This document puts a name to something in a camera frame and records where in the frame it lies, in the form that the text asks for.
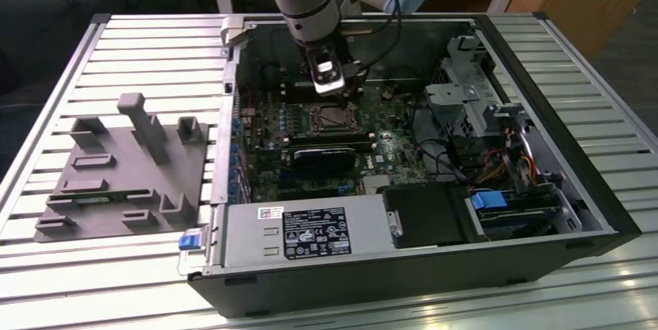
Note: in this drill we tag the black graphics card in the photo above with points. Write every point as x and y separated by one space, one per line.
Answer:
324 160

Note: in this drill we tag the silver coin battery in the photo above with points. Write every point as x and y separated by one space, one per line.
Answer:
389 94

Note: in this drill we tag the black PC case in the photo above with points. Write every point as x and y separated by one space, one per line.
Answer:
360 291

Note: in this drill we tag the silver drive cage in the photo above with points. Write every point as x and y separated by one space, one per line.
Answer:
456 93

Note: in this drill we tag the hard disk in blue carrier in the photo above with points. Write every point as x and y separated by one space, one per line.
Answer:
486 201

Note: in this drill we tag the black drive bay box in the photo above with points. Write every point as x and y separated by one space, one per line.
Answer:
426 214

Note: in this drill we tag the CPU socket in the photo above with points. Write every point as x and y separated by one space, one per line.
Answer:
310 131

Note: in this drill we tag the silver power supply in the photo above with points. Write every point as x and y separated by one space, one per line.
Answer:
247 241

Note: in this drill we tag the silver chipset heatsink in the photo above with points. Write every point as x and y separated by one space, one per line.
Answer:
377 183

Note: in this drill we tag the grey parts rack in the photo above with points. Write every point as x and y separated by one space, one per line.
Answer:
129 176

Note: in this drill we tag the blue case latch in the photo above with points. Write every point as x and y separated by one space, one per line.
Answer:
189 240

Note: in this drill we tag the silver CPU green edge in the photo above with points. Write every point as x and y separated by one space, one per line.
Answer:
332 117

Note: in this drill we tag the green motherboard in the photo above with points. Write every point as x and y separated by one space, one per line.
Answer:
401 141

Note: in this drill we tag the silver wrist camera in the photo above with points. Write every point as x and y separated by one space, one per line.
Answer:
329 83

